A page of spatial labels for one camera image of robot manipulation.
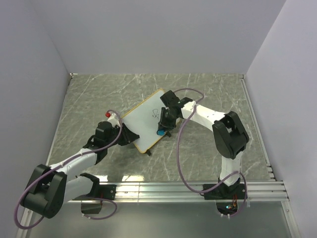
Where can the aluminium rail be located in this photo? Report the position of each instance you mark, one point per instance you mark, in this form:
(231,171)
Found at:
(268,164)
(170,210)

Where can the aluminium right side rail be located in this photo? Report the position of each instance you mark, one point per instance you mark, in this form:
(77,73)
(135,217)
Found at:
(268,164)

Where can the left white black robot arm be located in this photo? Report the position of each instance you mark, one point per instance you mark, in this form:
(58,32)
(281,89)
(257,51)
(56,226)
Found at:
(49,187)

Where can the yellow framed whiteboard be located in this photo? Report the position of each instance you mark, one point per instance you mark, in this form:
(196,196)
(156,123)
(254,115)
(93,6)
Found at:
(143,120)

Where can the blue whiteboard eraser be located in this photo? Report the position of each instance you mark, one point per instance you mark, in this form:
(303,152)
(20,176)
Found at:
(161,132)

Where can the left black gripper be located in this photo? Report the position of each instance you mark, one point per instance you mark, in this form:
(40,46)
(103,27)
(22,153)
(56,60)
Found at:
(127,135)

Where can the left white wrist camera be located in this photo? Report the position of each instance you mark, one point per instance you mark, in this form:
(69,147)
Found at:
(113,118)

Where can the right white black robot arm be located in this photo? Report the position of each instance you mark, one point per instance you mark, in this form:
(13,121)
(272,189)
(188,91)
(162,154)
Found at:
(230,139)

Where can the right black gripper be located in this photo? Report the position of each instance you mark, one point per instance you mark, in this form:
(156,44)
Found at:
(168,126)

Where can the aluminium front rail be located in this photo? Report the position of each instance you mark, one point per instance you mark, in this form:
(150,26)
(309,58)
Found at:
(170,210)

